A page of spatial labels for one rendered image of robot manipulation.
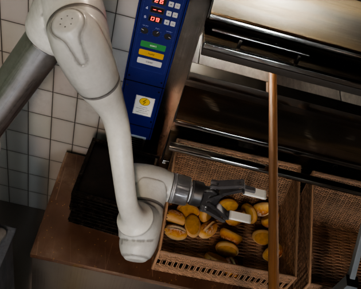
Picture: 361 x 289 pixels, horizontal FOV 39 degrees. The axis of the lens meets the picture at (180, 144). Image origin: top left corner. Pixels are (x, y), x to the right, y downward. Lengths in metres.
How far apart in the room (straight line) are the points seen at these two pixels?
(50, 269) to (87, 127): 0.60
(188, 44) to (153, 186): 0.60
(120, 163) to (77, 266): 0.87
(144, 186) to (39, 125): 0.95
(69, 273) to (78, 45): 1.29
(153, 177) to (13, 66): 0.50
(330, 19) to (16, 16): 1.08
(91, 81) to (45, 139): 1.31
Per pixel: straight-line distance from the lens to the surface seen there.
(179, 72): 1.92
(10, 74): 1.28
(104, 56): 1.05
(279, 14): 1.74
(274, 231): 1.53
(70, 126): 2.25
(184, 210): 2.17
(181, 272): 2.06
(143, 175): 1.46
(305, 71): 1.71
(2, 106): 1.34
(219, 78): 1.92
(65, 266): 2.10
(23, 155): 2.50
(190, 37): 1.81
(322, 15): 1.77
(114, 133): 1.22
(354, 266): 1.89
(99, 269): 2.04
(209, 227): 2.14
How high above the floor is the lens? 2.41
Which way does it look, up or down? 48 degrees down
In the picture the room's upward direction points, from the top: 20 degrees clockwise
